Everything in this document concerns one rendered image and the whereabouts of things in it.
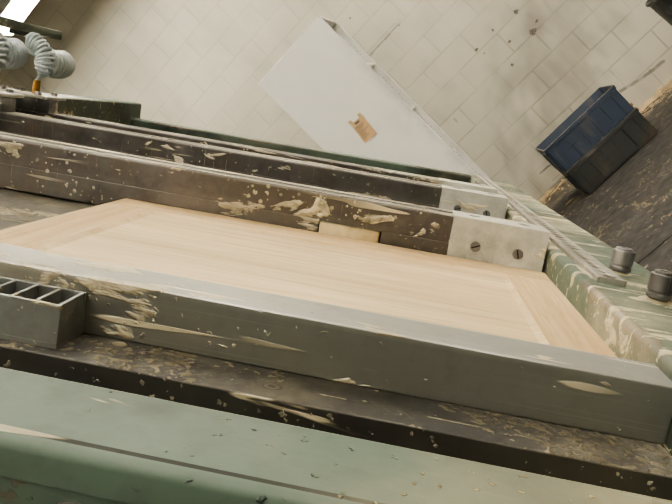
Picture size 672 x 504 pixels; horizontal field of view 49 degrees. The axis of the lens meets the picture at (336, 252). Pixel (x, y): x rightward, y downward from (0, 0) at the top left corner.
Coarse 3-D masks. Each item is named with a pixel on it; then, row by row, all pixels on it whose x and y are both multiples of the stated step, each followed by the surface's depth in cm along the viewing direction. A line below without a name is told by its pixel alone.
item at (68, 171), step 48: (0, 144) 101; (48, 144) 101; (48, 192) 102; (96, 192) 101; (144, 192) 100; (192, 192) 100; (240, 192) 99; (288, 192) 98; (336, 192) 102; (384, 240) 98; (432, 240) 97; (480, 240) 97; (528, 240) 96
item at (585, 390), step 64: (0, 256) 53; (64, 256) 56; (128, 320) 51; (192, 320) 51; (256, 320) 50; (320, 320) 50; (384, 320) 53; (384, 384) 50; (448, 384) 50; (512, 384) 49; (576, 384) 49; (640, 384) 48
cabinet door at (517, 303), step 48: (0, 240) 66; (48, 240) 69; (96, 240) 74; (144, 240) 77; (192, 240) 81; (240, 240) 86; (288, 240) 91; (336, 240) 95; (288, 288) 67; (336, 288) 70; (384, 288) 74; (432, 288) 77; (480, 288) 81; (528, 288) 84; (528, 336) 64; (576, 336) 66
